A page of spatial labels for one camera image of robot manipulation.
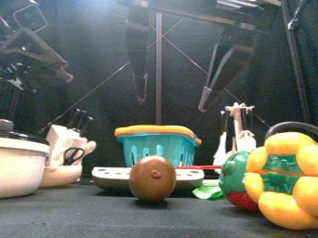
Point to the brown egg-shaped toy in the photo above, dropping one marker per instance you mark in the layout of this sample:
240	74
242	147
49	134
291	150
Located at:
152	178

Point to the red and green toy tomato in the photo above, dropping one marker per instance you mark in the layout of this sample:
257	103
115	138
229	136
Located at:
234	182

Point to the white toy spatula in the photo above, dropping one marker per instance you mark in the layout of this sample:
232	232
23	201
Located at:
221	152

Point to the yellow toy bell pepper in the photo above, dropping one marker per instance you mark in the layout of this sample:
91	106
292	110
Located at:
287	182

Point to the white utensil stand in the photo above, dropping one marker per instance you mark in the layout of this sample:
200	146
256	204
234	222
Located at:
238	124

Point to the white pot with black lid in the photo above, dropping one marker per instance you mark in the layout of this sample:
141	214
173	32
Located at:
21	167

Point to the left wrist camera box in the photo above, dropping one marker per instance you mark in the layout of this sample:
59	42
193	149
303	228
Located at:
30	17

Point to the red toy cleaver knife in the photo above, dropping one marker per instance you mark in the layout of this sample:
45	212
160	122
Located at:
198	167

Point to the grey tray with holes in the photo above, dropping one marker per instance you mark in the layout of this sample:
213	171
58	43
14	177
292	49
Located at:
110	178

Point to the green toy leaf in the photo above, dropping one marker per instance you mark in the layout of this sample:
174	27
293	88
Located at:
209	191

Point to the white toy knife block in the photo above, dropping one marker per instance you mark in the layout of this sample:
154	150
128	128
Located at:
62	145

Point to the black toy scissors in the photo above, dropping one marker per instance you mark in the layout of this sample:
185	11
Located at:
73	156

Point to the metal frame pole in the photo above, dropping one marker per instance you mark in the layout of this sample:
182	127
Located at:
158	71

